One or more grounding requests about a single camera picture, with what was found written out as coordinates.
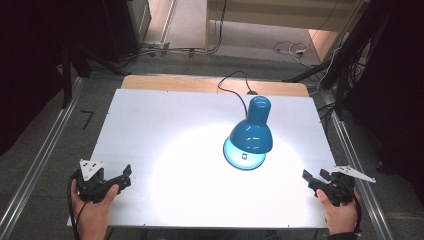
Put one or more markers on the person's right hand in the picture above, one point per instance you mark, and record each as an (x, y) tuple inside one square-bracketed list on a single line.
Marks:
[(341, 218)]

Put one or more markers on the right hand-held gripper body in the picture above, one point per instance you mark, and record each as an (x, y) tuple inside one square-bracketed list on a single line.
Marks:
[(340, 191)]

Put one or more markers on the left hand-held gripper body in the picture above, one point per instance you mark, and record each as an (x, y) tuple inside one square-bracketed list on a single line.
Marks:
[(90, 169)]

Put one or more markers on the blue desk lamp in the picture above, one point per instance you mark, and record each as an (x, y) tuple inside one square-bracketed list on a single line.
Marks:
[(252, 133)]

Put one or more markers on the black metal stand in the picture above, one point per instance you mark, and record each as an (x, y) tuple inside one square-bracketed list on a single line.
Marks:
[(66, 80)]

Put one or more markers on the person's left hand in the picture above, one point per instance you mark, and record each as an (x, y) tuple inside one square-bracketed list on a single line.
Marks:
[(93, 216)]

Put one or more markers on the black cabinet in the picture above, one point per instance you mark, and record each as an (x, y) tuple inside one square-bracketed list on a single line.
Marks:
[(126, 26)]

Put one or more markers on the grey power strip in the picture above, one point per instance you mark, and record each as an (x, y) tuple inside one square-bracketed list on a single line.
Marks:
[(156, 45)]

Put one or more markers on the black tripod stand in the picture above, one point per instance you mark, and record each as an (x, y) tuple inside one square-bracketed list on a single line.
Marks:
[(346, 60)]

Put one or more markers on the aluminium floor rail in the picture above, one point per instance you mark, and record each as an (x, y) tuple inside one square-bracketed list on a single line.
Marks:
[(40, 156), (363, 193)]

